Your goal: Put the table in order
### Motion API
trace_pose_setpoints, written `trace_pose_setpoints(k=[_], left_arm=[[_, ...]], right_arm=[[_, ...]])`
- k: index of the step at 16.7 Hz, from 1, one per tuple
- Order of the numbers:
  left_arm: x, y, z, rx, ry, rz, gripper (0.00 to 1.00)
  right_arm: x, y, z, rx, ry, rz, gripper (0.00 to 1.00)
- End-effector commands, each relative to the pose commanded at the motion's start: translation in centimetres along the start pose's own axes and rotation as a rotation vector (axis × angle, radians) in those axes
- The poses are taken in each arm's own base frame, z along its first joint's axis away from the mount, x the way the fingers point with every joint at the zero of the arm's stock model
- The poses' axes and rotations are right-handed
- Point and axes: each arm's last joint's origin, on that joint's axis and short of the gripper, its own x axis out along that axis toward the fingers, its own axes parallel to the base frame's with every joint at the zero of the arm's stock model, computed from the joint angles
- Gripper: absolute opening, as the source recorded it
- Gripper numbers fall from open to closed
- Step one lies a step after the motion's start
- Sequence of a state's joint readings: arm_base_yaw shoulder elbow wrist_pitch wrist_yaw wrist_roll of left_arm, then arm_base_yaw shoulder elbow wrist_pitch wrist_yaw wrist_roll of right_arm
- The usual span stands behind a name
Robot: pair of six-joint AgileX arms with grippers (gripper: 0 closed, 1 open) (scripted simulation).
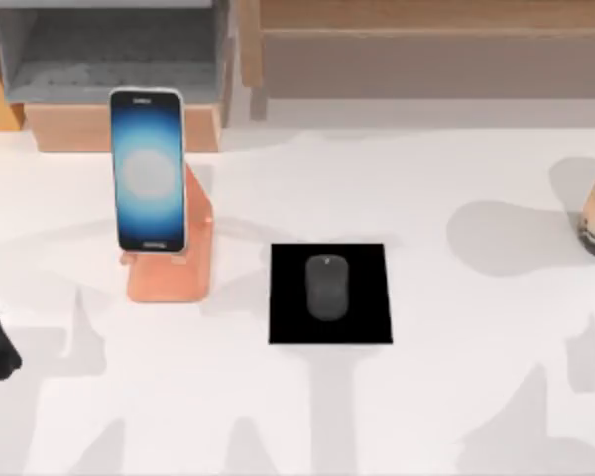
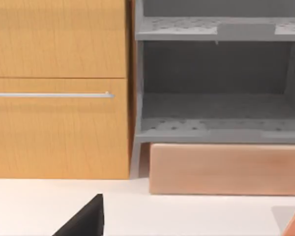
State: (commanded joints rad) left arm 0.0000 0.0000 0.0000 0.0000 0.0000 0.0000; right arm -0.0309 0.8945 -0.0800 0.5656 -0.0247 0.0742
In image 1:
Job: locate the dark grey computer mouse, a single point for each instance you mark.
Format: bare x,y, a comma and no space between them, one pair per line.
327,287

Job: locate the black mouse pad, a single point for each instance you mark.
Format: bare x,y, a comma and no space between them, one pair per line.
287,322

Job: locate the white smartphone with blue screen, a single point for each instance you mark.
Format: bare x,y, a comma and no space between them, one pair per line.
148,171

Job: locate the salmon phone stand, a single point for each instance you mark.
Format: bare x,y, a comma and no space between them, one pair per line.
171,282

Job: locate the pale wooden drawer front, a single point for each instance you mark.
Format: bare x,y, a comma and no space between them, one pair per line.
124,126

